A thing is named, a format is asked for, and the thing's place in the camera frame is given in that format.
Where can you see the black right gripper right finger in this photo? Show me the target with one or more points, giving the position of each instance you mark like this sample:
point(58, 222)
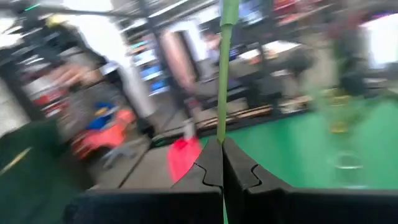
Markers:
point(280, 205)

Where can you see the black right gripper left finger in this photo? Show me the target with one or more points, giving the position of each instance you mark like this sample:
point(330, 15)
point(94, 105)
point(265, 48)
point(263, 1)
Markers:
point(186, 205)

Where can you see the red artificial tulip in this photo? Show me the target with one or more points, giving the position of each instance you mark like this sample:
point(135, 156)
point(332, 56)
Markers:
point(182, 155)

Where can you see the green stem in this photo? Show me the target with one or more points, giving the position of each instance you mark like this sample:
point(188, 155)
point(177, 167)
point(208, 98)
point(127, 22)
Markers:
point(223, 77)

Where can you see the clear textured glass vase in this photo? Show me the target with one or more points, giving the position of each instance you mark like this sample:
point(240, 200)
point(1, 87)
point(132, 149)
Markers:
point(348, 168)

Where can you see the yellow glass vase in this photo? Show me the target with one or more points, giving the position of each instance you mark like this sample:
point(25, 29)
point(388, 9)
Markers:
point(339, 128)

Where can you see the green table mat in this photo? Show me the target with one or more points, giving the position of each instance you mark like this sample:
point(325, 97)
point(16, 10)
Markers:
point(280, 155)

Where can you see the red and blue floor object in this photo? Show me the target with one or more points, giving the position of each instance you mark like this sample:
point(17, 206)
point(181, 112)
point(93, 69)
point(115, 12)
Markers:
point(105, 133)

